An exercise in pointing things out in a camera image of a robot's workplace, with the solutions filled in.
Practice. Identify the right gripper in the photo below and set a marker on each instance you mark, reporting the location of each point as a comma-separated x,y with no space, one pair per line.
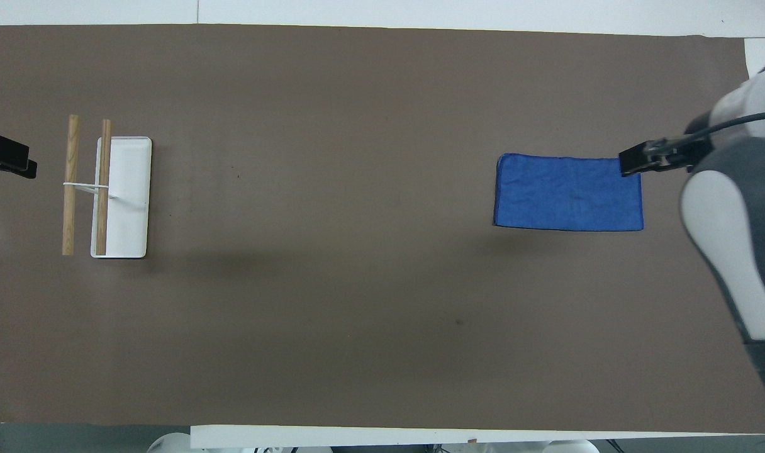
699,150

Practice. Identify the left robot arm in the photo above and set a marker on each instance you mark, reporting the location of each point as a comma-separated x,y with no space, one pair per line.
168,442

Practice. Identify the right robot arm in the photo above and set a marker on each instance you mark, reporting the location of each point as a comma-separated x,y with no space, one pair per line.
750,207

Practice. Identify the blue towel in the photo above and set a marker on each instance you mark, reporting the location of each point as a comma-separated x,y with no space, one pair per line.
565,195

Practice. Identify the white rack with wooden bars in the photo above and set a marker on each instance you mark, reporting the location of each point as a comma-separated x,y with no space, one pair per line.
128,201

